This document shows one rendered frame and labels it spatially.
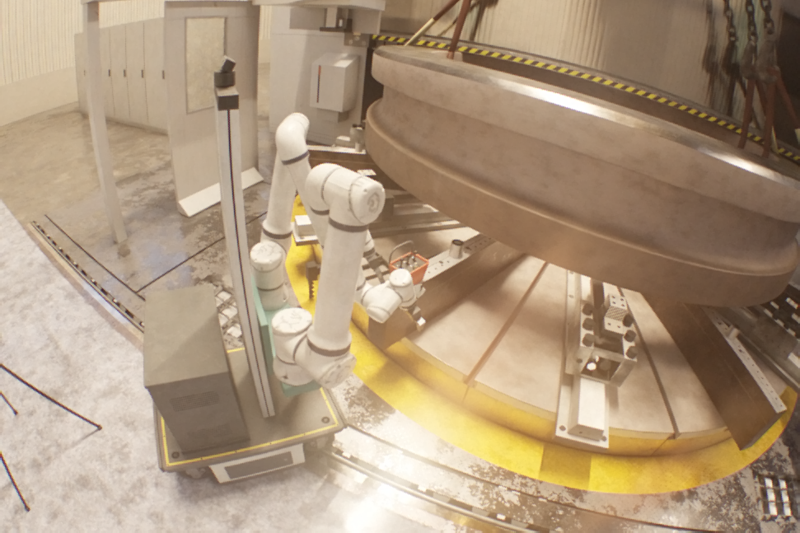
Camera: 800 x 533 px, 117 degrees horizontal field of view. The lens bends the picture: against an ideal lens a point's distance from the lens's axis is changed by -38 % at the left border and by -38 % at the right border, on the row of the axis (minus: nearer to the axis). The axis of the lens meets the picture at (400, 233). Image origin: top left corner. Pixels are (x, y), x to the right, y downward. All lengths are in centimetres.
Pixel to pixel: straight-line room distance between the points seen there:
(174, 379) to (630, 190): 232
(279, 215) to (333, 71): 421
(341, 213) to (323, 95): 500
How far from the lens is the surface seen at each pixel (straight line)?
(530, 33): 525
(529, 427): 244
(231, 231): 127
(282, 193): 179
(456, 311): 263
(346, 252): 110
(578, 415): 211
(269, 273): 179
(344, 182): 105
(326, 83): 594
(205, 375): 152
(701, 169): 221
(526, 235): 228
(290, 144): 156
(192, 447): 193
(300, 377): 156
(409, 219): 340
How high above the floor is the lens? 198
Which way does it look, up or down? 29 degrees down
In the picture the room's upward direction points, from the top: 7 degrees clockwise
